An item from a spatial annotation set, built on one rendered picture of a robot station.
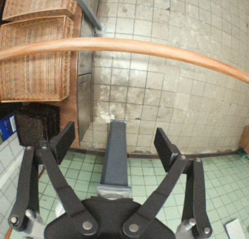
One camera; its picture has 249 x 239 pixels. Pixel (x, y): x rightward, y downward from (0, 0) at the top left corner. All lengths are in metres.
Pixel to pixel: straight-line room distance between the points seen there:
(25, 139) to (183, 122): 1.76
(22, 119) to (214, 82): 2.11
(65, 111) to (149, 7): 1.41
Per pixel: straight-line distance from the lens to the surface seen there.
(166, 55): 0.29
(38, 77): 1.10
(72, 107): 1.02
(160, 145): 0.19
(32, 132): 0.98
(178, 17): 1.74
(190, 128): 1.93
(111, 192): 0.81
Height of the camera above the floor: 1.47
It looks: 68 degrees down
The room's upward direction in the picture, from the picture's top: 180 degrees counter-clockwise
